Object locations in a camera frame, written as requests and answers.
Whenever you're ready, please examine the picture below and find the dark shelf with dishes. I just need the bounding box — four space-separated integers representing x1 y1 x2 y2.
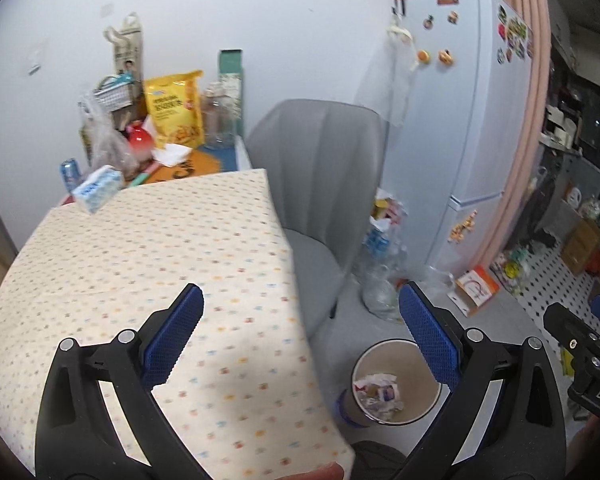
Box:
540 55 600 161

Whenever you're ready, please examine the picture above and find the tall green box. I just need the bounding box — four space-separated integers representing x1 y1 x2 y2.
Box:
217 49 243 136

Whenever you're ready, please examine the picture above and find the person's right forearm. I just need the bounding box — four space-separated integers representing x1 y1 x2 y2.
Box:
565 417 600 480

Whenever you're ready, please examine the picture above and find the teal pink stick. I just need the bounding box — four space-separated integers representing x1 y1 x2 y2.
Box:
130 160 163 188

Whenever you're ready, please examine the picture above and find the white refrigerator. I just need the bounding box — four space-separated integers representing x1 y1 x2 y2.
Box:
380 0 535 281

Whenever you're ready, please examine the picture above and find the patterned wrapper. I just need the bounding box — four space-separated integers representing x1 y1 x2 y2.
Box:
360 397 406 423

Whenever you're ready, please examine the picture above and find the gold figures fridge magnet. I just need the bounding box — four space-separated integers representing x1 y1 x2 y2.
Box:
449 210 479 245

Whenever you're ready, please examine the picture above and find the crumpled clear plastic bag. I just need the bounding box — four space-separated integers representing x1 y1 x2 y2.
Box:
77 95 138 181

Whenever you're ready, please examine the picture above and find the clear bag of bottles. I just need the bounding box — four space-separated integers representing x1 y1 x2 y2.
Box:
357 225 411 321

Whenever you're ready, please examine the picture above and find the blue drink can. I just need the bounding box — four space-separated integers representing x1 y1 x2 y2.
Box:
60 158 83 196

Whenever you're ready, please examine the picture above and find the dotted cream tablecloth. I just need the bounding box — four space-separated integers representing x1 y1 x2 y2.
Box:
0 167 356 480

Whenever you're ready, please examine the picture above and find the red round vase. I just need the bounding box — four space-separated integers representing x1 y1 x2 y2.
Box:
124 120 156 161

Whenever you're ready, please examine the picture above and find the white bag of packaging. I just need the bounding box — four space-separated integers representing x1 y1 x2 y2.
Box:
372 195 411 233

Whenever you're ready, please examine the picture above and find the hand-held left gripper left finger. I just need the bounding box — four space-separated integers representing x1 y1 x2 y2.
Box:
34 283 205 480

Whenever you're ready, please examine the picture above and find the empty clear plastic bag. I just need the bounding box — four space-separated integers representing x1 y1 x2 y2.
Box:
420 262 456 306

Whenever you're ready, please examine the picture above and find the wire basket with papers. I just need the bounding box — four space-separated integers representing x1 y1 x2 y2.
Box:
92 74 136 111

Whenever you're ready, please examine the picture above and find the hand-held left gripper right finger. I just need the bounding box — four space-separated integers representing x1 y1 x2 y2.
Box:
397 281 567 480

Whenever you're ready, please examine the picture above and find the beige waste bin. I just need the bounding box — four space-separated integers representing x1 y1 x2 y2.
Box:
351 339 443 428

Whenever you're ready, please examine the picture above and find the grey upholstered chair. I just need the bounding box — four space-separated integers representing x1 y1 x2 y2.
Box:
245 99 386 341

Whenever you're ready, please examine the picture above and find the large cardboard box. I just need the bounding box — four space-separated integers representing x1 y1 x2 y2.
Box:
560 217 600 276

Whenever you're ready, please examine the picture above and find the black bag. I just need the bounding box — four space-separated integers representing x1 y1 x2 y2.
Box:
522 170 561 248

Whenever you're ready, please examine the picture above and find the beige paper bag with handles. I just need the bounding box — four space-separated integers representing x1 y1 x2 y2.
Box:
104 12 145 83

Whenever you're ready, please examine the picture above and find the blue white tissue box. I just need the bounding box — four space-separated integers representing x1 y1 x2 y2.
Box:
70 165 126 215

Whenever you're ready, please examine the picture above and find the cluster of fridge magnets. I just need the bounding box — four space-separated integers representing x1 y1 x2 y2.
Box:
495 4 535 65

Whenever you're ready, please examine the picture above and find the clear glass jar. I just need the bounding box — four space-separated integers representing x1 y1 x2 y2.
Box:
200 82 241 150

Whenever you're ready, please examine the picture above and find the orange white carton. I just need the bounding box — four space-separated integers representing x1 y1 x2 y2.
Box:
454 267 501 317

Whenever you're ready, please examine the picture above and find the yellow snack bag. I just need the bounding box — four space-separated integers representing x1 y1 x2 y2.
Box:
144 70 205 150

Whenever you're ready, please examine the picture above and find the yellow green packet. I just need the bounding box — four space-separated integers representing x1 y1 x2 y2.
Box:
500 250 531 291

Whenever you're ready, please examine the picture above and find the white hanging bag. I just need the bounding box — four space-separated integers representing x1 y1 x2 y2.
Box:
385 25 416 126

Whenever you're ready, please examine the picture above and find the orange mat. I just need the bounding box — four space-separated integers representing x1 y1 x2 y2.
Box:
140 147 226 186

